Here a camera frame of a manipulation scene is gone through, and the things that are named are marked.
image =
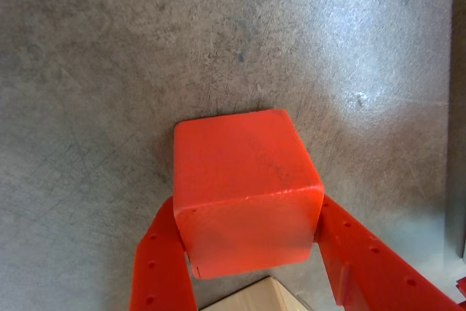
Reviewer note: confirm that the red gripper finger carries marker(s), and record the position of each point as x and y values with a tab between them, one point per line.
367	260
160	267

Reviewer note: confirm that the wooden shape sorter box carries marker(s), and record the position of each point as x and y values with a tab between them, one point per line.
255	298

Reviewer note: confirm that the aluminium profile rail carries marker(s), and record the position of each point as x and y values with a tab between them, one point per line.
457	107

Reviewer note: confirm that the red wooden cube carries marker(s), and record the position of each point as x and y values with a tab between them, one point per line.
244	187

